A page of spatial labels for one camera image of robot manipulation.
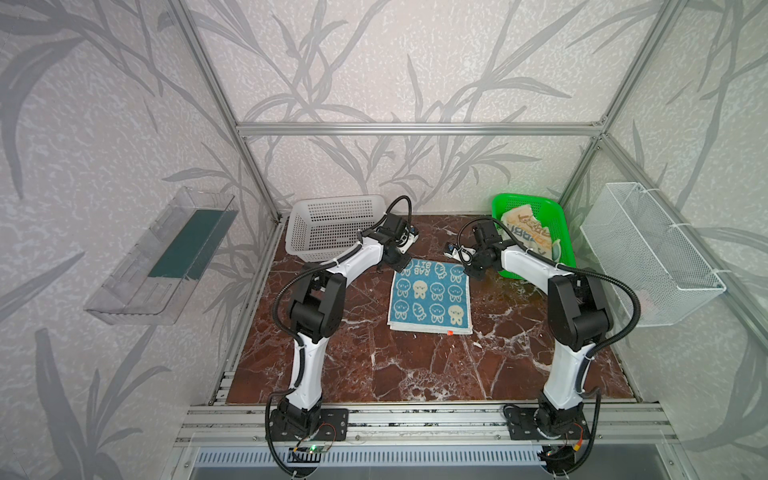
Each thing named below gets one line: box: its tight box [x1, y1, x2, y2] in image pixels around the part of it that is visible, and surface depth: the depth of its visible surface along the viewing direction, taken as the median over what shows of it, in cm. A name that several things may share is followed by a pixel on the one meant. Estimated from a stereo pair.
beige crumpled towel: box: [498, 204, 553, 258], surface depth 117 cm
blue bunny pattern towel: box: [387, 259, 473, 335], surface depth 98 cm
